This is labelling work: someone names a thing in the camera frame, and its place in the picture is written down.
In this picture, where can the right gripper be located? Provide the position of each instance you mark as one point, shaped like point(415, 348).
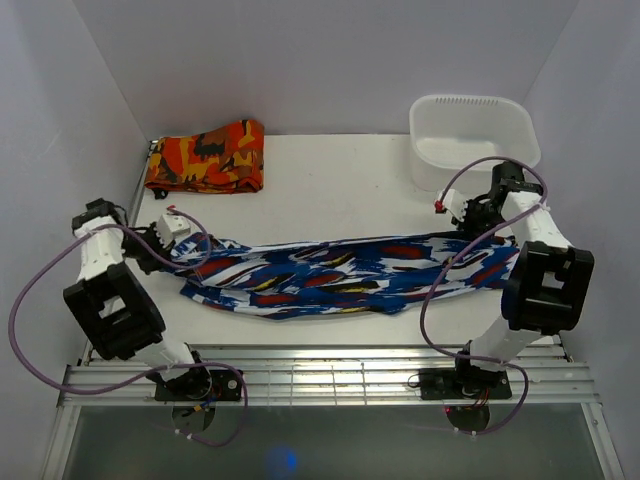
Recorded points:
point(466, 224)

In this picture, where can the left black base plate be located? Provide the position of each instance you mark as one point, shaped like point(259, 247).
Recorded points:
point(216, 384)

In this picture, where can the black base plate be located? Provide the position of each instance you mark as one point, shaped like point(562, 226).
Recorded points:
point(449, 384)
point(216, 384)

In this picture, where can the blue white patterned trousers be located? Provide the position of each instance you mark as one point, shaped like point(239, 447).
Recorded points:
point(377, 274)

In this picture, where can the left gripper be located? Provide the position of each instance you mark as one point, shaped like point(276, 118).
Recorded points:
point(161, 250)

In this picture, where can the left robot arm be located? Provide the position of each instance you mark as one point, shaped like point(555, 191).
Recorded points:
point(112, 307)

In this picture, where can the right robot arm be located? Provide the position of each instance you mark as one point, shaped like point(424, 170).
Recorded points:
point(546, 288)

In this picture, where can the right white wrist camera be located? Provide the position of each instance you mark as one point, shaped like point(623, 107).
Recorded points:
point(452, 202)

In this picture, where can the aluminium rail frame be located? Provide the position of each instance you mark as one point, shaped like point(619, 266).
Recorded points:
point(341, 377)

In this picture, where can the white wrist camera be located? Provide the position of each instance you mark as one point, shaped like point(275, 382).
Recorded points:
point(452, 202)
point(171, 227)

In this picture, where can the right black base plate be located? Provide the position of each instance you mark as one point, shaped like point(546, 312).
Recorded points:
point(449, 384)

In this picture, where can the orange camouflage folded trousers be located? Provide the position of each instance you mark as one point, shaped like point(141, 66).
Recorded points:
point(227, 160)

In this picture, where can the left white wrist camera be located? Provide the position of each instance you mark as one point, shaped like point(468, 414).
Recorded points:
point(171, 227)

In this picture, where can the white plastic basin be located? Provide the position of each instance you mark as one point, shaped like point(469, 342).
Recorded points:
point(447, 132)

